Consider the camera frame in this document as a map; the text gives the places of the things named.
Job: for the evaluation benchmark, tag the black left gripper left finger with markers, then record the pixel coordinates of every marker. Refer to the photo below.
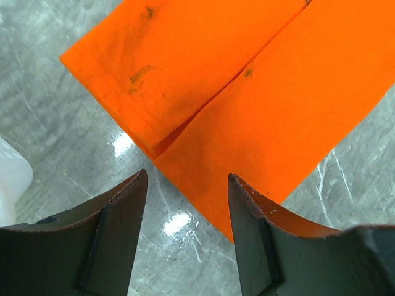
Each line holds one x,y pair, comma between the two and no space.
86,250

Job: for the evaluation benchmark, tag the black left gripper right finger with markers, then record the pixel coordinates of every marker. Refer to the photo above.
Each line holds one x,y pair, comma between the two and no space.
281,253

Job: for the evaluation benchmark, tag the orange t-shirt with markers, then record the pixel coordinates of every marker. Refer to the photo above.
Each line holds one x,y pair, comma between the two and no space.
261,89

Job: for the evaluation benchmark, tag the white plastic basket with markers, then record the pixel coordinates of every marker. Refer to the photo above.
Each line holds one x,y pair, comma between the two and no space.
16,176

